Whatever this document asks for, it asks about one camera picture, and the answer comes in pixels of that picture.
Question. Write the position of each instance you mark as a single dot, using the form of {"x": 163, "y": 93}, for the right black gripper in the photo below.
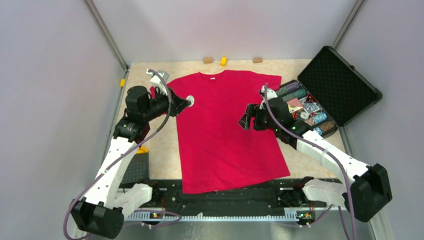
{"x": 253, "y": 110}

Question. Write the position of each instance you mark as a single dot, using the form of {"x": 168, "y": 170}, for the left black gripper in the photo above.
{"x": 177, "y": 104}

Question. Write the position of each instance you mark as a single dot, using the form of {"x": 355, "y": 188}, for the white round pin brooch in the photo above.
{"x": 191, "y": 100}

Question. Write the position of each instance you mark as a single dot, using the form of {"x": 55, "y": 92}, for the red t-shirt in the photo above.
{"x": 216, "y": 153}

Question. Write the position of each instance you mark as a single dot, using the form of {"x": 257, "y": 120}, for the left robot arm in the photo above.
{"x": 100, "y": 209}

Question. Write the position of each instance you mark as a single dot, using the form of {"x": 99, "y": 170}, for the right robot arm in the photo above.
{"x": 363, "y": 189}

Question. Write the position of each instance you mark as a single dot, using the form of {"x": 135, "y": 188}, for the left tan wooden block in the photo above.
{"x": 208, "y": 60}

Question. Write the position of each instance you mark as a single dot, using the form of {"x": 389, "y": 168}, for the tan wooden block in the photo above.
{"x": 257, "y": 60}
{"x": 208, "y": 60}

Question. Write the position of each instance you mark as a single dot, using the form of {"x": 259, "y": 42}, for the yellow wedge block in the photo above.
{"x": 142, "y": 150}

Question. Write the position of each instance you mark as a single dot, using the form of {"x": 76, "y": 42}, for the right tan wooden block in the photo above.
{"x": 257, "y": 60}

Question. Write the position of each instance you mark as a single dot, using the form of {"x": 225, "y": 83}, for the yellow small block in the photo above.
{"x": 223, "y": 61}

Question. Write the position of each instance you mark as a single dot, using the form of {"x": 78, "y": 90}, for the black case with chips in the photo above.
{"x": 332, "y": 92}

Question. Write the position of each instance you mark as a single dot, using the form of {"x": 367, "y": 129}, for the dark grey studded baseplate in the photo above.
{"x": 138, "y": 169}

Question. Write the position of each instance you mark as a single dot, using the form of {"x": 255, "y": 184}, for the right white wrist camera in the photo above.
{"x": 266, "y": 94}

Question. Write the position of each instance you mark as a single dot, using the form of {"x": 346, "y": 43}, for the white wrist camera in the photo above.
{"x": 266, "y": 94}
{"x": 158, "y": 81}

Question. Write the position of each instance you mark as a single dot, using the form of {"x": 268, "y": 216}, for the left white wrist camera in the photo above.
{"x": 158, "y": 81}

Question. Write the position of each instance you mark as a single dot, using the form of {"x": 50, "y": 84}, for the yellow clip on frame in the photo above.
{"x": 122, "y": 82}

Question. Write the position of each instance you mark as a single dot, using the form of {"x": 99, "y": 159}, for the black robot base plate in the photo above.
{"x": 274, "y": 200}

